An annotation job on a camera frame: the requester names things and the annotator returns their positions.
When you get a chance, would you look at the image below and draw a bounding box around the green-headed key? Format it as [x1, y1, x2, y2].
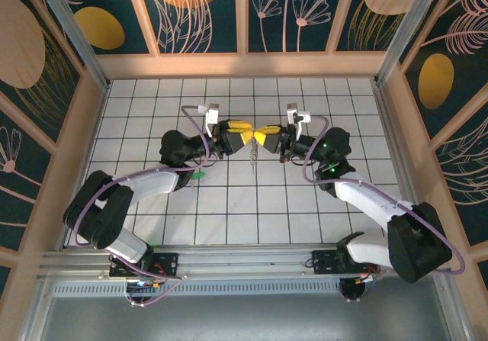
[188, 170, 207, 193]

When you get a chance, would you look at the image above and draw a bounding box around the grey metal panel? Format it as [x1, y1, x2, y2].
[22, 275, 470, 341]

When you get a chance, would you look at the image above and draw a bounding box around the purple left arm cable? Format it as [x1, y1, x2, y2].
[72, 105, 210, 307]

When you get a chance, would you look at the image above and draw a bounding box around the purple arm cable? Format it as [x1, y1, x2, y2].
[302, 116, 466, 304]
[72, 105, 210, 307]

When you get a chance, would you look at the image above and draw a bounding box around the aluminium side rail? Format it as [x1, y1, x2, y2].
[371, 81, 435, 246]

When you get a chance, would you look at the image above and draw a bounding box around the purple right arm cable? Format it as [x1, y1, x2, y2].
[302, 116, 466, 304]

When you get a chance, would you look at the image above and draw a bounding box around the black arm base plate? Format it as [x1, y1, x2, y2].
[109, 252, 180, 279]
[310, 249, 382, 275]

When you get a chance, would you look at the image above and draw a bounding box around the aluminium mounting rail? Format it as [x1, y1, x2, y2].
[37, 243, 451, 281]

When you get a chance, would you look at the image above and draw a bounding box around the small circuit board with wires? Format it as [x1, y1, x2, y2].
[125, 278, 163, 292]
[354, 272, 383, 284]

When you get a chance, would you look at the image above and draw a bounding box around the aluminium frame post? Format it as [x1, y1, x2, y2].
[30, 0, 112, 94]
[375, 0, 448, 87]

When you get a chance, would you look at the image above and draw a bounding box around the slotted metal cable duct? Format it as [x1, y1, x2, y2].
[51, 281, 346, 298]

